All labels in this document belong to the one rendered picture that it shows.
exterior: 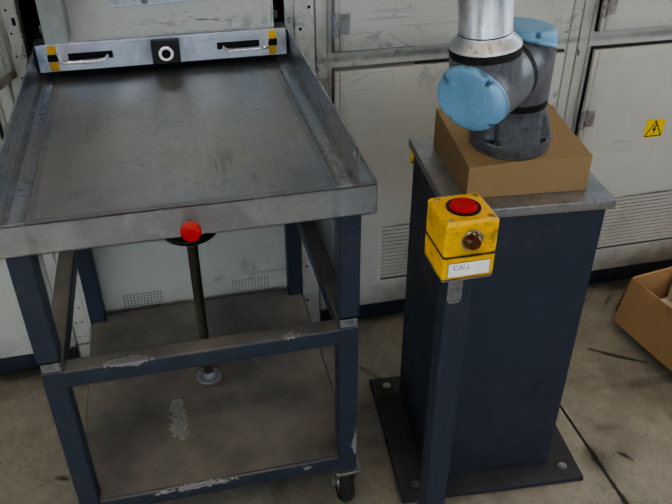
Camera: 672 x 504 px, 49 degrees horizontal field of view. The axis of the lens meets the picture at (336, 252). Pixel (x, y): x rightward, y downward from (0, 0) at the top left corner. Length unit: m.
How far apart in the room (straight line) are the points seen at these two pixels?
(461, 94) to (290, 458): 0.87
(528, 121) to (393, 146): 0.66
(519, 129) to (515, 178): 0.09
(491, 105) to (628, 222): 1.32
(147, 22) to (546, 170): 0.90
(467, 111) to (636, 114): 1.10
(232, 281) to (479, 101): 1.10
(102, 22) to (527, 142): 0.93
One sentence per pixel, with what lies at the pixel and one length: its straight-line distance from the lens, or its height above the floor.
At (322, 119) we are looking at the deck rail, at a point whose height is 0.85.
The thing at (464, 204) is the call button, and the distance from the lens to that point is 1.06.
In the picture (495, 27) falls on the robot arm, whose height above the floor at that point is 1.09.
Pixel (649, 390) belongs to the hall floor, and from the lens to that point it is 2.21.
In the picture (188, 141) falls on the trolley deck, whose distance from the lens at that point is 1.40.
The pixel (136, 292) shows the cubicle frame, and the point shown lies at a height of 0.21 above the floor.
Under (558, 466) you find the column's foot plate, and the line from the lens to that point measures 1.92.
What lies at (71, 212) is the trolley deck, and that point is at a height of 0.85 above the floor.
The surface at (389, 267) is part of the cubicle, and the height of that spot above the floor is 0.19.
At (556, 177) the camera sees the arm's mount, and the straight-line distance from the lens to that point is 1.44.
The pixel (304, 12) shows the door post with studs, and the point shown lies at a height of 0.94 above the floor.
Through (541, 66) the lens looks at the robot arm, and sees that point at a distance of 1.33.
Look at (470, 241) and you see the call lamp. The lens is 1.03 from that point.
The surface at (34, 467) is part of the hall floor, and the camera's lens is 2.01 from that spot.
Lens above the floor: 1.43
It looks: 34 degrees down
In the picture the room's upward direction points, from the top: straight up
